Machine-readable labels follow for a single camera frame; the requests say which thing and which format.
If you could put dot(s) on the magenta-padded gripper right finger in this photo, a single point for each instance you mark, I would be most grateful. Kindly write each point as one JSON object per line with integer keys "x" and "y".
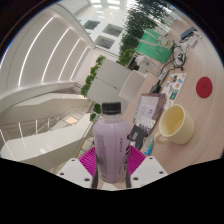
{"x": 150, "y": 170}

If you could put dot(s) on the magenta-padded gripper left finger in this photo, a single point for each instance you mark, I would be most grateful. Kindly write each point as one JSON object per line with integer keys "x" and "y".
{"x": 75, "y": 171}

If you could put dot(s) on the purple drink bottle black cap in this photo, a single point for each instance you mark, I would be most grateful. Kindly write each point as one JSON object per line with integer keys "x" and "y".
{"x": 111, "y": 143}

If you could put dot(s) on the clear plastic water bottle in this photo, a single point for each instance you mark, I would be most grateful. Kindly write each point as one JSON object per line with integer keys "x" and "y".
{"x": 146, "y": 65}

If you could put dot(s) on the small blue tube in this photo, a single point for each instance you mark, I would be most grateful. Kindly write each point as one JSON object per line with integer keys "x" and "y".
{"x": 149, "y": 145}

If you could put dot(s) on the pale yellow mug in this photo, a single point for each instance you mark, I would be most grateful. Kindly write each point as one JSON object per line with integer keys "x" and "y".
{"x": 175, "y": 125}

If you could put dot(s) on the printed book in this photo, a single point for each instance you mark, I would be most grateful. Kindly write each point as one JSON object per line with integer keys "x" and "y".
{"x": 149, "y": 111}

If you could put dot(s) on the potted green plants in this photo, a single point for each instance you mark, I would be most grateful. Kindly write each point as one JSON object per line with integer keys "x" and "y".
{"x": 96, "y": 111}

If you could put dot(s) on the white chair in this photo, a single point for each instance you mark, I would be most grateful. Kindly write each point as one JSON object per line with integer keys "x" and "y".
{"x": 131, "y": 86}

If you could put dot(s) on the colourful sticker sheet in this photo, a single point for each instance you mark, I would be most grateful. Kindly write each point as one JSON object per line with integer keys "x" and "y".
{"x": 173, "y": 87}

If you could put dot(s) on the green plants atop cabinet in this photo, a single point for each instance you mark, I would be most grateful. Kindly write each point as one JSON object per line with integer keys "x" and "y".
{"x": 91, "y": 75}

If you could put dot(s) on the flat round red coaster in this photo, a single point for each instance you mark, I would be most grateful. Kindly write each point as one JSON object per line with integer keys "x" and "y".
{"x": 204, "y": 87}

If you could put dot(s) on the green tote bag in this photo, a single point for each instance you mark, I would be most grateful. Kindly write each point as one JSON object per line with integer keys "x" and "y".
{"x": 155, "y": 46}

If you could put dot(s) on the dark blue flat case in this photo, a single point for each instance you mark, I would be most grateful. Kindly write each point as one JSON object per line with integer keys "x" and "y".
{"x": 188, "y": 32}

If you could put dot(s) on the green plant hedge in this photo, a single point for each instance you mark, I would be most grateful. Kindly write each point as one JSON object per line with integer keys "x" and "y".
{"x": 140, "y": 23}

